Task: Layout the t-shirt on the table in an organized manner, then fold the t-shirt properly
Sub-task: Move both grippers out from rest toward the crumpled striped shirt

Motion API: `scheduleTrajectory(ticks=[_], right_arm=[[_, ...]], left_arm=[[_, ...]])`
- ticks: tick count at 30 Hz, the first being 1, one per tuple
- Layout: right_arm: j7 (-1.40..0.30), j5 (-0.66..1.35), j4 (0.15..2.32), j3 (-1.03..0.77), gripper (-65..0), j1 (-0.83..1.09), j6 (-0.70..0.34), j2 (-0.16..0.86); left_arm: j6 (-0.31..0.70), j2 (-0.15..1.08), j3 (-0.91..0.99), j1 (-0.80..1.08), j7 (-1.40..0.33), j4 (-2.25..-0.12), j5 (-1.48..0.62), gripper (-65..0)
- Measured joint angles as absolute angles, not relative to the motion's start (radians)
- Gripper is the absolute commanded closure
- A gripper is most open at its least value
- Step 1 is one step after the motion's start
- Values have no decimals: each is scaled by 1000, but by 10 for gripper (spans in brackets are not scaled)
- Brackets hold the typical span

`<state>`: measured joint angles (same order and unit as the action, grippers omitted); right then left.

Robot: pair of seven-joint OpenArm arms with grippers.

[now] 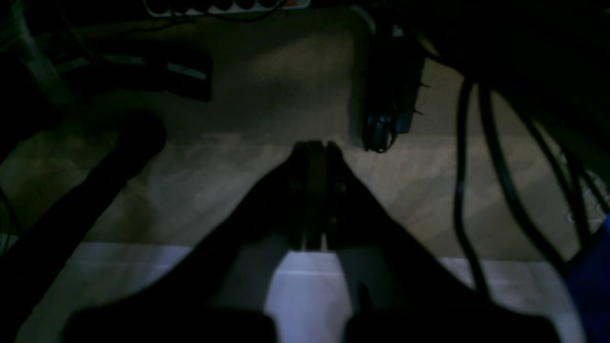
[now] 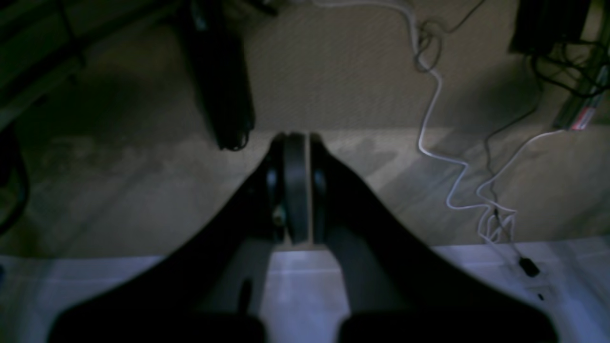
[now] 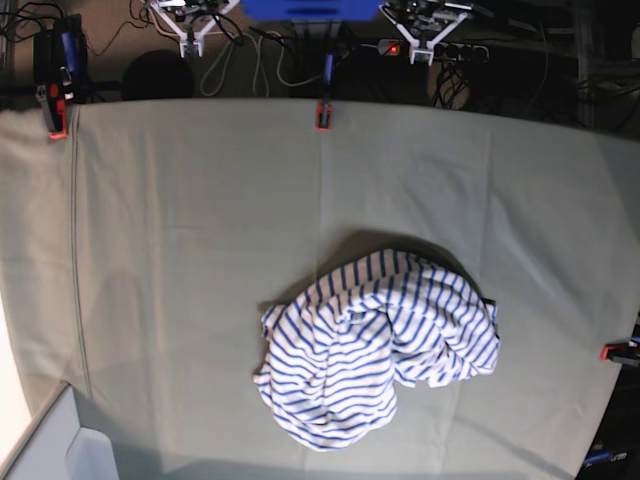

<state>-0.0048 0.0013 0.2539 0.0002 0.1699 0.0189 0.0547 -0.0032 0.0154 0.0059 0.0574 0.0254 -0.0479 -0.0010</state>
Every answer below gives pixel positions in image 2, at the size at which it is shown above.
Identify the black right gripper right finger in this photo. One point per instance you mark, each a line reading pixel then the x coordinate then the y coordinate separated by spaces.
pixel 398 289

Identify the black table leg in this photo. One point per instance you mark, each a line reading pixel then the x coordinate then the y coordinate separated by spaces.
pixel 215 54

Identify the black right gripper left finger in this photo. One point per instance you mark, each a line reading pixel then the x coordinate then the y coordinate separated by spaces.
pixel 210 289

